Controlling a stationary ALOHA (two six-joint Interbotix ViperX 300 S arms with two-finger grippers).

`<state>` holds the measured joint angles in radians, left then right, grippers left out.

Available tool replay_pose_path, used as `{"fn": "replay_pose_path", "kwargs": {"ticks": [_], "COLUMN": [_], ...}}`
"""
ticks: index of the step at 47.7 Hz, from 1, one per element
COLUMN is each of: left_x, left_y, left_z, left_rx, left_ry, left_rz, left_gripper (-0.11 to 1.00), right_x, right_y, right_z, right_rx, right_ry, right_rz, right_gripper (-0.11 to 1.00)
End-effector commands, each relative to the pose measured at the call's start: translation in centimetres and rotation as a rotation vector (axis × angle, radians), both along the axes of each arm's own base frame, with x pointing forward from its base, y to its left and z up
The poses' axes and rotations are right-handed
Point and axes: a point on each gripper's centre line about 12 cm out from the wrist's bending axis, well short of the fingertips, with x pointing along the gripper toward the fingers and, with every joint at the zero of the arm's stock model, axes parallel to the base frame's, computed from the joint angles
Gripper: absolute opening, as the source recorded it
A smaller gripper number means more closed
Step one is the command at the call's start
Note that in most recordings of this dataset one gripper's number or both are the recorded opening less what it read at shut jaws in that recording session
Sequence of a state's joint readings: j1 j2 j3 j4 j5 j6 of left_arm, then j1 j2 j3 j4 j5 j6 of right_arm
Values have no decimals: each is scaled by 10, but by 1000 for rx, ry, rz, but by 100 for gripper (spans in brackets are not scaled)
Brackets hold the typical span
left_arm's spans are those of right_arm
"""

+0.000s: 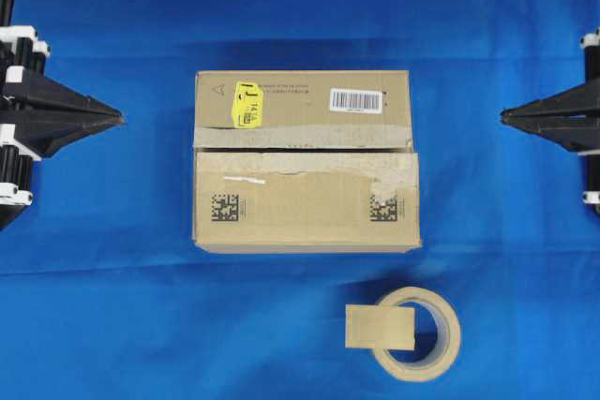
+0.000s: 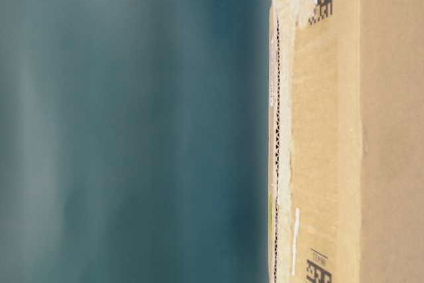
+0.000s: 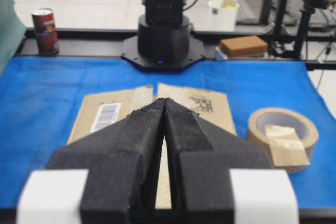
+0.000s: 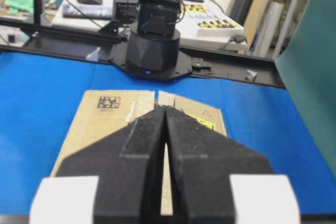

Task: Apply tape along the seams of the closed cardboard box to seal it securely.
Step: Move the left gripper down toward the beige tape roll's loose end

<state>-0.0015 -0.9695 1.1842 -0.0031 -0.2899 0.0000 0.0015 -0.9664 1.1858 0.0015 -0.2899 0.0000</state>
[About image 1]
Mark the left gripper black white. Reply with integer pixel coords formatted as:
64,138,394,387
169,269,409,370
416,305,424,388
1,25,125,207

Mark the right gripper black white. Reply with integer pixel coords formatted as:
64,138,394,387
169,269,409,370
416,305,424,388
499,28,600,207

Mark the beige tape strip piece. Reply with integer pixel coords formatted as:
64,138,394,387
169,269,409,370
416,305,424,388
345,304,415,350

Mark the beige tape roll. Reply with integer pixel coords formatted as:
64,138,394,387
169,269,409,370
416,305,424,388
371,287,461,382

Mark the brown cardboard box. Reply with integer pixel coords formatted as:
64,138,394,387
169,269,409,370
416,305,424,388
192,70,422,254

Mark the blue table cloth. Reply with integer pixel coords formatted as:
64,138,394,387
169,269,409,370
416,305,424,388
1,0,599,399

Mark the yellow sticker label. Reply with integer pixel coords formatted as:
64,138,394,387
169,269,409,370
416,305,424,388
232,81,263,129

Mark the white barcode label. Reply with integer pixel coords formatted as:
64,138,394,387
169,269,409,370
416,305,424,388
329,88,383,114

